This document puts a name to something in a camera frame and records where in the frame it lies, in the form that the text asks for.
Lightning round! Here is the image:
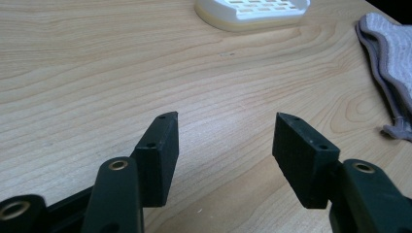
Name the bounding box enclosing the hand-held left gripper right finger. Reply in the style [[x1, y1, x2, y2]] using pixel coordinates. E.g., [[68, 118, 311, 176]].
[[271, 112, 341, 210]]

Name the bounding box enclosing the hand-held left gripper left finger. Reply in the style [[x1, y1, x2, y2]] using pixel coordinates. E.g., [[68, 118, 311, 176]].
[[130, 111, 180, 209]]

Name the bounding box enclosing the grey cloth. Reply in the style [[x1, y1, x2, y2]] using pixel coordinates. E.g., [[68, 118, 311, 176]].
[[355, 12, 412, 143]]

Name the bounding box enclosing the white slotted soap dish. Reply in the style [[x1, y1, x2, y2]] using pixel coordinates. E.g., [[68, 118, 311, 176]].
[[193, 0, 311, 33]]

